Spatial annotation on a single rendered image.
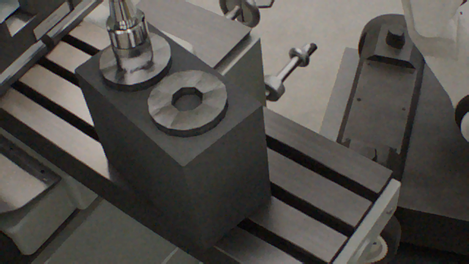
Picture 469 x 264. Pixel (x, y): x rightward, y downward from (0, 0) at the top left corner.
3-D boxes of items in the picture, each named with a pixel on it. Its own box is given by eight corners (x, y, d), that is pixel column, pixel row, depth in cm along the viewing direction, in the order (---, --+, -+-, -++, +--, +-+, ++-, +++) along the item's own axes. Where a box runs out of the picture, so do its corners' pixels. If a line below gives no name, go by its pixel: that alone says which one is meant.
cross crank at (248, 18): (232, 8, 172) (228, -29, 163) (272, 24, 167) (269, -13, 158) (192, 45, 165) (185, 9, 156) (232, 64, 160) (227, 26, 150)
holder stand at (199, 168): (168, 110, 105) (143, 11, 89) (272, 196, 94) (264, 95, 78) (105, 158, 100) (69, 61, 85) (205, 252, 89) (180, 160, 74)
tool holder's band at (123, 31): (154, 23, 79) (152, 17, 78) (121, 44, 78) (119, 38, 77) (131, 6, 82) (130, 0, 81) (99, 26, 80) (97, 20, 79)
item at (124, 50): (161, 56, 84) (154, 23, 79) (130, 77, 82) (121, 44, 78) (139, 38, 86) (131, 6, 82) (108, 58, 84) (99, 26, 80)
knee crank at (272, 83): (304, 44, 175) (303, 27, 170) (325, 53, 172) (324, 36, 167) (253, 100, 164) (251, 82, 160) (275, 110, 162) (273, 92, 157)
